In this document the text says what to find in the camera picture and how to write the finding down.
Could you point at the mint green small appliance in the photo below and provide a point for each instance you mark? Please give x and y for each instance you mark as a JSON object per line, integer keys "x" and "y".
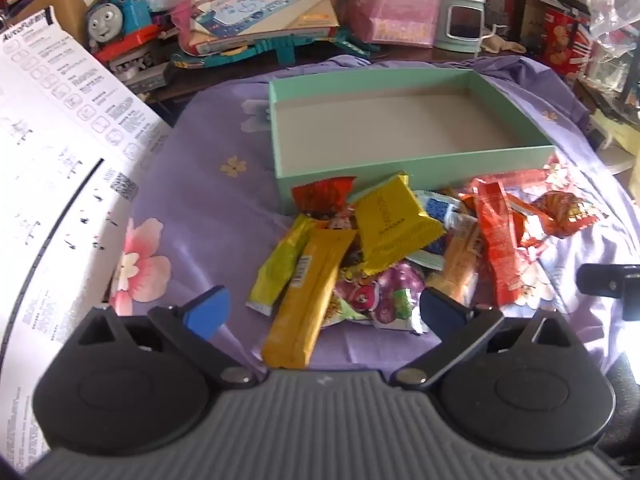
{"x": 460, "y": 20}

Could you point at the orange cracker packet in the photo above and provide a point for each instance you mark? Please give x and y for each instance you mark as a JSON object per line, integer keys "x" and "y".
{"x": 457, "y": 260}

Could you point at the pink gift bag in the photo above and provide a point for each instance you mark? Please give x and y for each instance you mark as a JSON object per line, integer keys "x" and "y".
{"x": 395, "y": 5}

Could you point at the red-orange puffed snack packet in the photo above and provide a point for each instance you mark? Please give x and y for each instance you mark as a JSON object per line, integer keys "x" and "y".
{"x": 320, "y": 197}

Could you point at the grey lettered box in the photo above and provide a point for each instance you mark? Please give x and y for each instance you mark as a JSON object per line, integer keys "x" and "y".
{"x": 142, "y": 72}

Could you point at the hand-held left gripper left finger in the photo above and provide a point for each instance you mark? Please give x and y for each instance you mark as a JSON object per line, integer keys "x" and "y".
{"x": 205, "y": 312}

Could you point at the purple floral cloth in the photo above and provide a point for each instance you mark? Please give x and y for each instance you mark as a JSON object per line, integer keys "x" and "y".
{"x": 210, "y": 200}

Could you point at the blue toy train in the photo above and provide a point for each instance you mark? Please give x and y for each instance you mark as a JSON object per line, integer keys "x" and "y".
{"x": 115, "y": 15}

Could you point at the red-orange crinkled snack packet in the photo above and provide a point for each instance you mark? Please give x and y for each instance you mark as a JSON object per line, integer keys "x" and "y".
{"x": 565, "y": 212}

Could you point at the blue-white snack packet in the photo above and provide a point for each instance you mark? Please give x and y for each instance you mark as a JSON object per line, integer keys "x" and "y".
{"x": 437, "y": 210}

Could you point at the red cookie tin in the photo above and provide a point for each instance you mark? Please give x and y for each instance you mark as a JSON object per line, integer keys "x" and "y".
{"x": 565, "y": 42}

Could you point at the white printed instruction sheet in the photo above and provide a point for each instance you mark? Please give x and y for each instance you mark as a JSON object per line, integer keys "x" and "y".
{"x": 60, "y": 185}

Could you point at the purple grape candy packet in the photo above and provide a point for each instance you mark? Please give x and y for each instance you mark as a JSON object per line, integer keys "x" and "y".
{"x": 390, "y": 295}

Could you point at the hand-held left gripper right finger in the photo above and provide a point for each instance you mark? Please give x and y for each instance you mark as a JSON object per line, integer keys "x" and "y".
{"x": 442, "y": 310}

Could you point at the small red snack packet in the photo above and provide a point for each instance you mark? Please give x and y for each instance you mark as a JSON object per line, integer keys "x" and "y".
{"x": 532, "y": 230}

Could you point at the mint green cardboard box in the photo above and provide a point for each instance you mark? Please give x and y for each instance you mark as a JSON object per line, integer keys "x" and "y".
{"x": 400, "y": 125}

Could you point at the orange-yellow long snack bar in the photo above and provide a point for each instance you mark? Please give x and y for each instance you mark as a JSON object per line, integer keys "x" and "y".
{"x": 300, "y": 310}

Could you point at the drawing mat toy box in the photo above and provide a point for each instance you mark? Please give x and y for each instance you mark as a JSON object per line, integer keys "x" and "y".
{"x": 260, "y": 5}

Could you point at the brown cardboard box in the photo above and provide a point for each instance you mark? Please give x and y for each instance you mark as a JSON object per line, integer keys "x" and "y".
{"x": 60, "y": 0}

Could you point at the yellow-green long snack packet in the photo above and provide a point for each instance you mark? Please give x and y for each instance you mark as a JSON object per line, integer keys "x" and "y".
{"x": 280, "y": 265}

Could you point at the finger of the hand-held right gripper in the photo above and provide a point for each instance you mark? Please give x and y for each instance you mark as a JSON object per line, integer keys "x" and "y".
{"x": 602, "y": 280}

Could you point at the teal plastic toy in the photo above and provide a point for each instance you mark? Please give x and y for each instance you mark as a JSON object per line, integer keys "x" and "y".
{"x": 280, "y": 50}

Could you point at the beige crumpled cloth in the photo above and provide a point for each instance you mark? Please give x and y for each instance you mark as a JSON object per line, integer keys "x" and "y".
{"x": 502, "y": 42}

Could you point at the red-orange long snack packet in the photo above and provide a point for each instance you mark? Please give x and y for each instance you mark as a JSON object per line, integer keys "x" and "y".
{"x": 497, "y": 240}

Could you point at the yellow square snack packet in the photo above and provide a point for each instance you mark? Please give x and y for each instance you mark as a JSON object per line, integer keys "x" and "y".
{"x": 395, "y": 225}

